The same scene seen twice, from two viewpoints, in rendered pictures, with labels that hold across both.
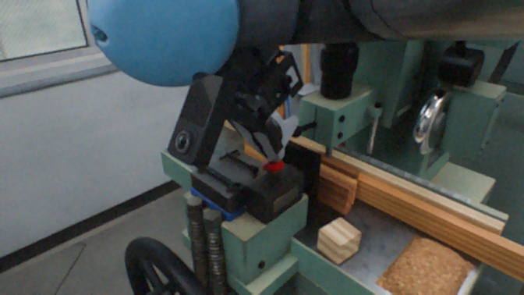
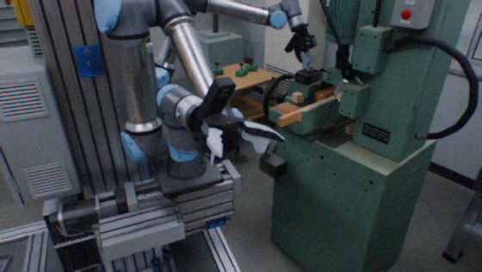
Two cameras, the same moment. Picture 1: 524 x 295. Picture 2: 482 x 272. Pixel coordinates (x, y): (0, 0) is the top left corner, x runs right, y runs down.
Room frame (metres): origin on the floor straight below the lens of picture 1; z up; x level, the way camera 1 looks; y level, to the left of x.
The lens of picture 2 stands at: (0.24, -1.65, 1.55)
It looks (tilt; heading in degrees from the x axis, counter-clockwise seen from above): 30 degrees down; 95
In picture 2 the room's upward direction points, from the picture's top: straight up
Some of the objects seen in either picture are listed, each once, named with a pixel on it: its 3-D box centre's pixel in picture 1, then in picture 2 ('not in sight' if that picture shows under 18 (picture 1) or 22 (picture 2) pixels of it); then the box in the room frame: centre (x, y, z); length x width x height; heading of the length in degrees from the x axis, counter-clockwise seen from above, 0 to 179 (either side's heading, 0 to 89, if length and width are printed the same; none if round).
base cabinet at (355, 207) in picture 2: not in sight; (339, 203); (0.64, -0.21, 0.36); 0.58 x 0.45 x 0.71; 135
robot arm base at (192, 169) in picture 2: not in sight; (185, 157); (-0.06, -0.62, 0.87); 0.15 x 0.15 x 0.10
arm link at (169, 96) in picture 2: not in sight; (178, 104); (0.01, -0.91, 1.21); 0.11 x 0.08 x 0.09; 132
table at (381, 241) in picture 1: (281, 213); (318, 101); (0.49, -0.04, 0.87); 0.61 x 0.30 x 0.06; 45
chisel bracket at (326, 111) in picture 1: (339, 115); (342, 78); (0.57, -0.14, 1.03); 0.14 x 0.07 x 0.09; 135
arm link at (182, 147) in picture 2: not in sight; (188, 137); (0.03, -0.90, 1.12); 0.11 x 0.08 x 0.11; 42
